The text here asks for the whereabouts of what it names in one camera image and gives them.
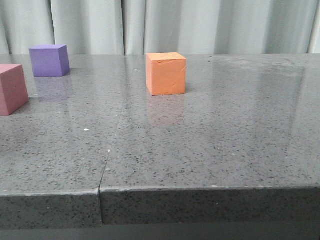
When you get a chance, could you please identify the orange foam cube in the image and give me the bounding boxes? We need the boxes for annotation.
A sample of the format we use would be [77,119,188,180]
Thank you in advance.
[146,52,187,96]

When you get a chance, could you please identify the pale green curtain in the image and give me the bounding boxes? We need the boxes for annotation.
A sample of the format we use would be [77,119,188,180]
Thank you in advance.
[0,0,320,55]

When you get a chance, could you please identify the purple foam cube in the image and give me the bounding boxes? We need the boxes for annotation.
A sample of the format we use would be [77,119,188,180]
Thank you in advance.
[29,44,70,77]

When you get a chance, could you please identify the pink foam cube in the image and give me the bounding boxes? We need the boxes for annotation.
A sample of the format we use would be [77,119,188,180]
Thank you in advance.
[0,64,29,116]

